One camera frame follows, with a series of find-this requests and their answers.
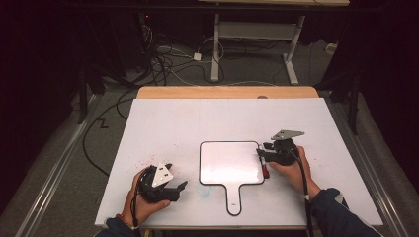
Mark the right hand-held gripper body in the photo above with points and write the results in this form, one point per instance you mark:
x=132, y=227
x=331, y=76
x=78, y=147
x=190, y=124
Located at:
x=283, y=153

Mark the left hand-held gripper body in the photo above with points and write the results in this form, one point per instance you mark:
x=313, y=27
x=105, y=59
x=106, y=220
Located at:
x=161, y=191

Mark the red whiteboard marker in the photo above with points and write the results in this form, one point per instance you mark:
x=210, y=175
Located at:
x=265, y=171

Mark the white paddle-shaped whiteboard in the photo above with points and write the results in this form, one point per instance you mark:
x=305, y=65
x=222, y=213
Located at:
x=230, y=163

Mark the person's right hand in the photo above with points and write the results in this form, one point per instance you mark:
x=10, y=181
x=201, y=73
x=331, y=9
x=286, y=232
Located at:
x=296, y=174

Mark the person's left hand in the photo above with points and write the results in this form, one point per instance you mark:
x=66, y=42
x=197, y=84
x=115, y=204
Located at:
x=141, y=209

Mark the white table cover sheet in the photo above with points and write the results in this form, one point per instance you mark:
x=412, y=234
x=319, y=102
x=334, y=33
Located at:
x=171, y=131

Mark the wooden table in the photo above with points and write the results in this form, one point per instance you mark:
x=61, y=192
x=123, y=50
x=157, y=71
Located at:
x=204, y=92

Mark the white power adapter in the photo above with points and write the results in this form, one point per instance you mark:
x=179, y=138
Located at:
x=197, y=56

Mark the white power strip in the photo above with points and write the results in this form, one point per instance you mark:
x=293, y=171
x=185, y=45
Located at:
x=331, y=48

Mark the metal floor rail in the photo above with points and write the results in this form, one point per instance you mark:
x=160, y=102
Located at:
x=372, y=171
x=56, y=174

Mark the white desk frame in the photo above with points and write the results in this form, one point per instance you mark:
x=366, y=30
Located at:
x=257, y=30

